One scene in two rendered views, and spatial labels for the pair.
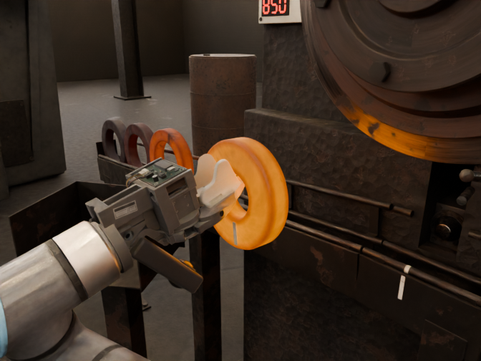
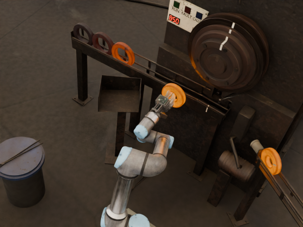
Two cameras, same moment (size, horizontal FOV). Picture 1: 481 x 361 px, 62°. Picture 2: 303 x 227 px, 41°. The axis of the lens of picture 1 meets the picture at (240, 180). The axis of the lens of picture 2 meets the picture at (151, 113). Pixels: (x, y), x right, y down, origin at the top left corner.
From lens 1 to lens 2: 1.96 m
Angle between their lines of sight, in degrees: 32
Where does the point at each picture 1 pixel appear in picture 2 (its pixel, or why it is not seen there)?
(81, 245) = (154, 118)
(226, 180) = (173, 96)
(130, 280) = (133, 109)
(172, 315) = not seen: hidden behind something
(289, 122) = (176, 56)
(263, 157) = (181, 92)
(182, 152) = (131, 55)
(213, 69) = not seen: outside the picture
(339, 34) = (199, 68)
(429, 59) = (215, 80)
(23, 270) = (147, 124)
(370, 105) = not seen: hidden behind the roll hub
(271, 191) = (183, 99)
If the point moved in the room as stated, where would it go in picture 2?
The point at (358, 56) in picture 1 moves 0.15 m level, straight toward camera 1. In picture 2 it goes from (203, 73) to (204, 92)
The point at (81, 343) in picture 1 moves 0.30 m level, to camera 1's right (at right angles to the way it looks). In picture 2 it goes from (151, 132) to (199, 126)
